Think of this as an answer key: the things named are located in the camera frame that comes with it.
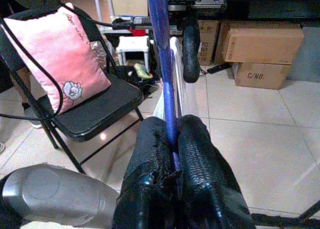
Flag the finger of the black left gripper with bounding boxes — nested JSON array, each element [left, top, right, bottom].
[[181, 13, 202, 84]]

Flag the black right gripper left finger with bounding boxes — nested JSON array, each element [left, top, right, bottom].
[[112, 116, 181, 229]]

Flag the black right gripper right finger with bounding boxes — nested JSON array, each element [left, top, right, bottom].
[[177, 114, 256, 229]]

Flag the plain white garment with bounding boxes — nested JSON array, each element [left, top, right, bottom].
[[151, 36, 191, 121]]

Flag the purple plastic hanger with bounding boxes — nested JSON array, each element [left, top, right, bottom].
[[145, 0, 185, 190]]

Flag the cardboard box with black print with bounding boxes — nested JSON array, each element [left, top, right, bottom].
[[197, 19, 222, 67]]

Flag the black power strip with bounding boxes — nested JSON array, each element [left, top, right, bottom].
[[206, 61, 233, 74]]

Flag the green soft toy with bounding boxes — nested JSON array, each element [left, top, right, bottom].
[[133, 63, 154, 80]]

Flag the white plastic stool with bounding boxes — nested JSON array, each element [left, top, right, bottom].
[[115, 35, 151, 67]]

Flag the black bag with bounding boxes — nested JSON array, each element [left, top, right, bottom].
[[117, 65, 161, 90]]

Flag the large plain cardboard box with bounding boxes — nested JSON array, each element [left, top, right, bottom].
[[221, 20, 305, 65]]

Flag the tall cardboard box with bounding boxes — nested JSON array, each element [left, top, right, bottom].
[[109, 0, 149, 17]]

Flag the black shelf unit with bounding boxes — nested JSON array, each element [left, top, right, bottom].
[[202, 0, 320, 24]]

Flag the cardboard box printed C/NO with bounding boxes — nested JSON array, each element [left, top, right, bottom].
[[231, 61, 293, 91]]

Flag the black folding chair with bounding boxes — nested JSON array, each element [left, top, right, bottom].
[[0, 1, 145, 175]]

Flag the white metal shelf rack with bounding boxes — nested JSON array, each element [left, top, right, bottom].
[[92, 0, 118, 35]]

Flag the pink cartoon pillow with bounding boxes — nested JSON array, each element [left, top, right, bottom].
[[2, 2, 113, 115]]

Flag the black metal floor frame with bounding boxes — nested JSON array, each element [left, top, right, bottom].
[[249, 198, 320, 229]]

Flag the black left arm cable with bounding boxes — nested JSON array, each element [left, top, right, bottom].
[[0, 3, 115, 122]]

